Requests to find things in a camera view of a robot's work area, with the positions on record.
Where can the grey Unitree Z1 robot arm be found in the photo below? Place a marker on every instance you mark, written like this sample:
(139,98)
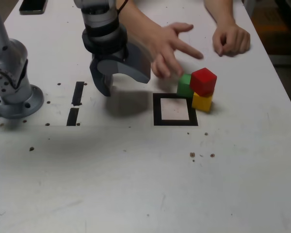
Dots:
(12,60)

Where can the person's left forearm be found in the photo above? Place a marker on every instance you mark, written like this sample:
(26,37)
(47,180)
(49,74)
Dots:
(219,9)

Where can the person's right forearm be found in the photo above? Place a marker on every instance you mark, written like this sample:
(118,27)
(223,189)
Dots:
(135,19)

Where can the black tape strip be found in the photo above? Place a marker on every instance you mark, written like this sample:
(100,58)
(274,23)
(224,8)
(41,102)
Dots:
(77,93)

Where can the black tape square outline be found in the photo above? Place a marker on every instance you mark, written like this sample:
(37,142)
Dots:
(157,109)

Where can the person's right hand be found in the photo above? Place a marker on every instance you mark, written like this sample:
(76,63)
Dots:
(165,41)

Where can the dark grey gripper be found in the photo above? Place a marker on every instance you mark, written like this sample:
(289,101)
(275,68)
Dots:
(111,54)

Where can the black smartphone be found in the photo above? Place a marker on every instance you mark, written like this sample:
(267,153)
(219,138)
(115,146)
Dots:
(32,6)

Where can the red cube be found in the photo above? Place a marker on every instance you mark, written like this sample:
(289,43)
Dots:
(203,82)

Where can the yellow cube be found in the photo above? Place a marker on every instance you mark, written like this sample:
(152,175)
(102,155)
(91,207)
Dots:
(201,103)

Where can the green cube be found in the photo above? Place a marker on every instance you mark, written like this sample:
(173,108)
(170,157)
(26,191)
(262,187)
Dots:
(183,87)

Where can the person's left hand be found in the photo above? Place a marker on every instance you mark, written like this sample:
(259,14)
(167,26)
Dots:
(232,38)

